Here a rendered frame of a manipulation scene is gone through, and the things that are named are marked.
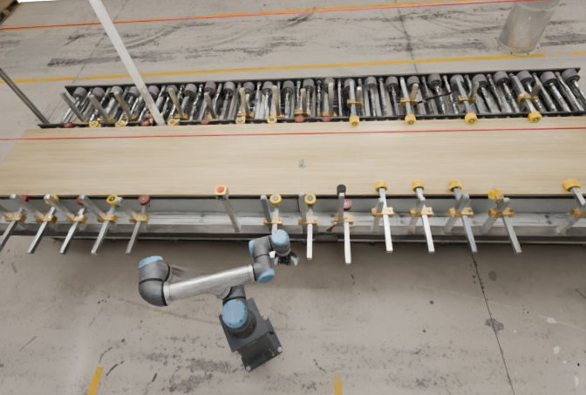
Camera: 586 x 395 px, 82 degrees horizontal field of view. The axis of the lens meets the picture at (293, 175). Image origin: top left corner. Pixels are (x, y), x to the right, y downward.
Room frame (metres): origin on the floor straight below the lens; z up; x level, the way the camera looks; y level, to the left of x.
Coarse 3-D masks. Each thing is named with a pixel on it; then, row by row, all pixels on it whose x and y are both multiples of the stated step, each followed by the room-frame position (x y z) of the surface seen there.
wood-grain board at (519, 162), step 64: (64, 128) 2.45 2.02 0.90; (128, 128) 2.33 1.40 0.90; (192, 128) 2.22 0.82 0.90; (256, 128) 2.11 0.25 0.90; (320, 128) 2.01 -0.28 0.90; (384, 128) 1.91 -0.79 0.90; (448, 128) 1.81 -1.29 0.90; (512, 128) 1.72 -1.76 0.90; (0, 192) 1.79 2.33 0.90; (64, 192) 1.70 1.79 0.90; (128, 192) 1.61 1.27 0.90; (192, 192) 1.53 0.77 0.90; (256, 192) 1.45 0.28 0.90; (320, 192) 1.37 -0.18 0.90; (448, 192) 1.23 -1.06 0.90; (512, 192) 1.16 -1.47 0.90
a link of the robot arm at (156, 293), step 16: (256, 256) 0.76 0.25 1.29; (224, 272) 0.69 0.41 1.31; (240, 272) 0.68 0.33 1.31; (256, 272) 0.68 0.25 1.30; (272, 272) 0.67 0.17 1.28; (144, 288) 0.65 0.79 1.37; (160, 288) 0.64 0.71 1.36; (176, 288) 0.63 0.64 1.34; (192, 288) 0.63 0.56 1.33; (208, 288) 0.63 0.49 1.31; (224, 288) 0.63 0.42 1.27; (160, 304) 0.57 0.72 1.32
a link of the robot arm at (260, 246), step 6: (252, 240) 0.87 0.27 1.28; (258, 240) 0.86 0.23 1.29; (264, 240) 0.85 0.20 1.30; (252, 246) 0.82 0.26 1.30; (258, 246) 0.82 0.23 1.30; (264, 246) 0.82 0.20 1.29; (270, 246) 0.81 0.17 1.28; (252, 252) 0.80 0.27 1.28; (258, 252) 0.78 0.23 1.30; (264, 252) 0.78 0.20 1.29
